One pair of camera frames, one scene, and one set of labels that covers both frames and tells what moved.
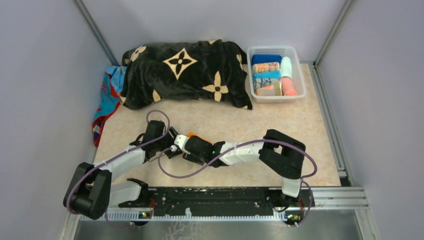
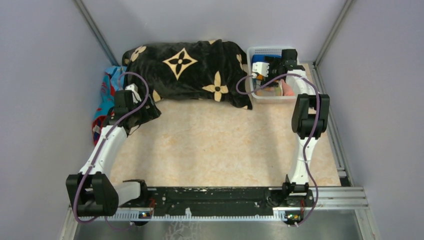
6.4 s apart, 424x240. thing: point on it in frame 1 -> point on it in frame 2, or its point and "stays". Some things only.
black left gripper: [167, 134] -> [150, 113]
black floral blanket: [211, 69] stays
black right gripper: [189, 155] -> [272, 62]
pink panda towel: [287, 87] stays
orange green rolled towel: [270, 90] stays
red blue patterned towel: [109, 101] stays
